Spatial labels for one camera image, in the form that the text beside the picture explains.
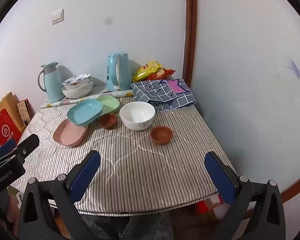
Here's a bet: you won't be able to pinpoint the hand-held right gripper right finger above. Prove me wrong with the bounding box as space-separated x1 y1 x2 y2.
204 151 287 240

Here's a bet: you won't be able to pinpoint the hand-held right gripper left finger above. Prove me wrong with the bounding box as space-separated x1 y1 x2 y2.
18 150 102 240

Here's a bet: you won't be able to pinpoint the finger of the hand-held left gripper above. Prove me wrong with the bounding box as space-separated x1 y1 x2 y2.
12 134 40 158
0 138 17 161

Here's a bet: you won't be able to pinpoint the pink plate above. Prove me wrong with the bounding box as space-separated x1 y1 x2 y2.
53 118 89 147

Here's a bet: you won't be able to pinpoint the small brown bowl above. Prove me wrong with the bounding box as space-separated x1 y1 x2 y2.
150 126 173 144
98 113 117 130

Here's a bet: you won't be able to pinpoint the blue plate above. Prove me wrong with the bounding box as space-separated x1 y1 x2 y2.
67 98 103 127

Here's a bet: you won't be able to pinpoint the green plate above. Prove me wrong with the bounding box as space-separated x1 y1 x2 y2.
96 95 120 117

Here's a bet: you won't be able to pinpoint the red paper bag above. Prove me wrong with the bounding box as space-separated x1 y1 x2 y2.
0 108 22 147

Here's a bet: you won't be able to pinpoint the patterned brown box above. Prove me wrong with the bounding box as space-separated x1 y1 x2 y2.
17 99 33 127

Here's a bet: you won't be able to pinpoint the red plastic object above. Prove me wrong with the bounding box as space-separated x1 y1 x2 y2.
194 194 231 216

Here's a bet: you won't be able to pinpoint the striped quilted table cover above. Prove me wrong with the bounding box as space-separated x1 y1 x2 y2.
10 96 237 214

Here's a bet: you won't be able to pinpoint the rolled floral tablecloth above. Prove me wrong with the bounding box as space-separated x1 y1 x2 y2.
40 90 134 109

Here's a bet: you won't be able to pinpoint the light blue thermos jug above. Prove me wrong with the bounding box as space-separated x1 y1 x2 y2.
38 61 65 103

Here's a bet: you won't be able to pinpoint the large white swirl bowl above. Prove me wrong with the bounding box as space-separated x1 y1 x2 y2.
62 79 94 99

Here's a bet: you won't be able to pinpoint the person's legs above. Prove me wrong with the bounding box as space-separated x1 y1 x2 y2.
77 212 173 240

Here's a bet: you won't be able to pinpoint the blue red patterned bowl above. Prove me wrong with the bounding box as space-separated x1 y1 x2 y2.
62 73 92 90

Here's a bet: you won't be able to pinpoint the brown wooden baseboard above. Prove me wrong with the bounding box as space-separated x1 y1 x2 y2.
281 169 300 203

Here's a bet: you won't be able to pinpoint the grey checkered cloth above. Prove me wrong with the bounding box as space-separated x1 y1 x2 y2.
130 79 197 112

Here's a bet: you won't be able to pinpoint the light blue electric kettle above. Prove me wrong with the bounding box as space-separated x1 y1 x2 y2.
106 53 132 92

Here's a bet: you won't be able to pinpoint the red chip bag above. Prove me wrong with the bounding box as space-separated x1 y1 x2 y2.
149 68 177 81

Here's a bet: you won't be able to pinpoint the yellow chip bag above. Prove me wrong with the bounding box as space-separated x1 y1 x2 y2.
132 61 163 82

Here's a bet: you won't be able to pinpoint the white light switch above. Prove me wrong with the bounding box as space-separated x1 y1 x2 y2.
51 9 65 25

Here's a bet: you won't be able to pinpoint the brown wooden door frame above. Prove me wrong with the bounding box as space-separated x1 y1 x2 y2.
181 0 198 88

